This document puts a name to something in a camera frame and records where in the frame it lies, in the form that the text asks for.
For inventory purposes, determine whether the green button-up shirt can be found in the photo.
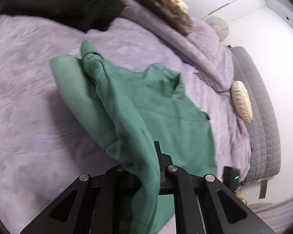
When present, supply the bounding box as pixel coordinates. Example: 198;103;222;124
50;41;217;233

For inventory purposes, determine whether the black device with green light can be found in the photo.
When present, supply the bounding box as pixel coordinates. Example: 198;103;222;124
223;166;240;193

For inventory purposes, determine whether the lilac plush bed blanket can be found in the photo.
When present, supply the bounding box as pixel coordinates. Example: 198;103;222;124
0;0;251;233

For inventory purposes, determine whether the beige pillow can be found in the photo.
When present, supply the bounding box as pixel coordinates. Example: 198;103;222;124
230;81;253;124

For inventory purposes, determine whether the grey quilted headboard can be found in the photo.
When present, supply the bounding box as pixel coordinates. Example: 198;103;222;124
226;44;282;199

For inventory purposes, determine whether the round floral cushion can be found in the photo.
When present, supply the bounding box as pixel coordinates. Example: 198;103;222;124
205;16;230;42

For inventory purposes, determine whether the black garment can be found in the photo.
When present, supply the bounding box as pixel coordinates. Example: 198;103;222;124
1;0;124;32

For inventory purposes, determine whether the brown fur garment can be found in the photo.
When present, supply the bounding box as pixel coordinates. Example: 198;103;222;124
134;0;193;34

